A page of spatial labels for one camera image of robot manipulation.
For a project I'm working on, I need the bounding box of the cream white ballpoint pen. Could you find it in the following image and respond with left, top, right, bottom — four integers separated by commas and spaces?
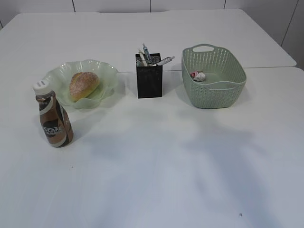
138, 49, 148, 67

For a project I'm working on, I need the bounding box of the pink paper ball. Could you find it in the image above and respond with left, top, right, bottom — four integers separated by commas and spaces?
190, 71, 201, 78

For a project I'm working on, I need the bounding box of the grey white ballpoint pen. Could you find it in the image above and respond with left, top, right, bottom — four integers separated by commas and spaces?
156, 56, 175, 66

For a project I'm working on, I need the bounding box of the blue white ballpoint pen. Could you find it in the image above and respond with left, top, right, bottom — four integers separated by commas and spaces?
142, 43, 153, 66

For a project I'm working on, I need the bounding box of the grey paper ball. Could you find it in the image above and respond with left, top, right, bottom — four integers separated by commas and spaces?
193, 72, 206, 82

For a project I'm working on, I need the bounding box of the sugared bread roll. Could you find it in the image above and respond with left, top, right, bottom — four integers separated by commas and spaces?
69, 72, 100, 102

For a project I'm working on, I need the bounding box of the brown Nescafe coffee bottle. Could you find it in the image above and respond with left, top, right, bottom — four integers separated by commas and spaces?
33, 80, 74, 147

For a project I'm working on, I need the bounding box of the black square pen holder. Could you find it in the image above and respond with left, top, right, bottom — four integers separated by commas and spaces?
135, 54, 163, 99

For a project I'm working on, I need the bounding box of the green plastic woven basket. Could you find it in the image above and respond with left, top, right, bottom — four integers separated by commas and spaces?
181, 44, 247, 109

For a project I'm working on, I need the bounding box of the green wavy glass plate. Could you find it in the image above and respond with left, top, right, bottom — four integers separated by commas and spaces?
43, 59, 118, 109

